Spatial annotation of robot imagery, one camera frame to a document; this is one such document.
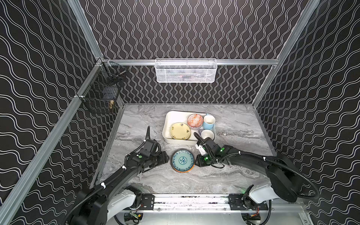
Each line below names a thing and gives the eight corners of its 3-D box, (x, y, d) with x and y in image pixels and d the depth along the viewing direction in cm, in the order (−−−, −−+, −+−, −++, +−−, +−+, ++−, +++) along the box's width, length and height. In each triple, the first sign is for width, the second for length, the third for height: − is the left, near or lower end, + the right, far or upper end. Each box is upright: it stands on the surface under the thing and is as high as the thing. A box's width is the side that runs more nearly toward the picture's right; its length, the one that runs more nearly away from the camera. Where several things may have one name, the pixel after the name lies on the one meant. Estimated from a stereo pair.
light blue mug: (203, 131, 105) (204, 124, 97) (201, 121, 111) (203, 113, 104) (214, 131, 104) (216, 123, 97) (212, 121, 111) (213, 113, 104)
